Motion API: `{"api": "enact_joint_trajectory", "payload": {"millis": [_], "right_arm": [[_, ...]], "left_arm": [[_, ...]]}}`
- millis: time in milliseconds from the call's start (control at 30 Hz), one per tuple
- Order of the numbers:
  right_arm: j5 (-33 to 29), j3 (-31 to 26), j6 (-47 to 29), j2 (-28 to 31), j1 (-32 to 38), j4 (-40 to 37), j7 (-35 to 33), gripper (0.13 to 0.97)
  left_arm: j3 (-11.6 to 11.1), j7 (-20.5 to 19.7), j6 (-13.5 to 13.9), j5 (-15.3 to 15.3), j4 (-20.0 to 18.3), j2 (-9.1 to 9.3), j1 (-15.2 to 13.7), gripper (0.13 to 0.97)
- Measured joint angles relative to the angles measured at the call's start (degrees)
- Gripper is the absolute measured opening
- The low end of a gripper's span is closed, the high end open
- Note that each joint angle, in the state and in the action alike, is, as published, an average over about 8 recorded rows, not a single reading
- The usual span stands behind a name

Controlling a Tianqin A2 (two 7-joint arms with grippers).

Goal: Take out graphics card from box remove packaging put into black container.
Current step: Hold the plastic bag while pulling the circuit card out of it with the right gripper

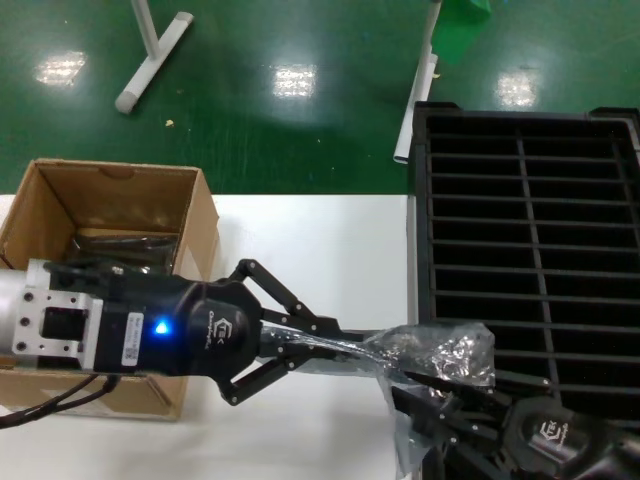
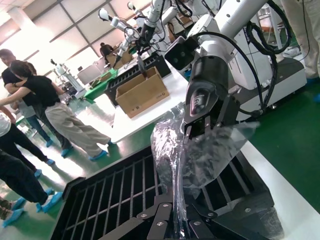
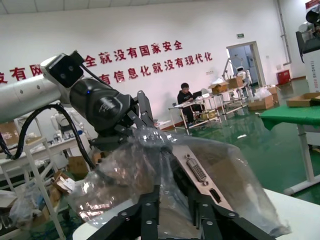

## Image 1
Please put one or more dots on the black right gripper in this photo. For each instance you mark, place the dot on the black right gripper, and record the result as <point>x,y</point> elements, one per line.
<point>550,440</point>

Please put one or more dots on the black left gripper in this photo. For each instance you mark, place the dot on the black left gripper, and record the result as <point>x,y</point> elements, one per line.
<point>200,330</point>

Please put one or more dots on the dark translucent antistatic bag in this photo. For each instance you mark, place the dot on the dark translucent antistatic bag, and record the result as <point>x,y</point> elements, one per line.
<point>450,350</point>

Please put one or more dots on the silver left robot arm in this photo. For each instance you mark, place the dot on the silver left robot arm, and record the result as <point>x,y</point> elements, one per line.
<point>12,282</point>

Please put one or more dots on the black slotted container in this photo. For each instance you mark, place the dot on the black slotted container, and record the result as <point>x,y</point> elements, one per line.
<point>420,225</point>

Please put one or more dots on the bagged graphics card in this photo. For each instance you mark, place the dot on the bagged graphics card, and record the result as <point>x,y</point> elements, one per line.
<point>130,250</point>

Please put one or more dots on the open brown cardboard box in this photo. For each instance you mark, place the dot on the open brown cardboard box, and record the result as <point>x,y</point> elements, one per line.
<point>125,200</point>

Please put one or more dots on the white table leg grey caps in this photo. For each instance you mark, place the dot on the white table leg grey caps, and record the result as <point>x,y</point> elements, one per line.
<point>150,60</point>

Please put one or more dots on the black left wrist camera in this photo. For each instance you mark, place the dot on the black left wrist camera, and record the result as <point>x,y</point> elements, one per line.
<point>85,277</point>

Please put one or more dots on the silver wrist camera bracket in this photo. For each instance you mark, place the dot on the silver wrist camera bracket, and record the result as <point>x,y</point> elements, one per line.
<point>30,310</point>

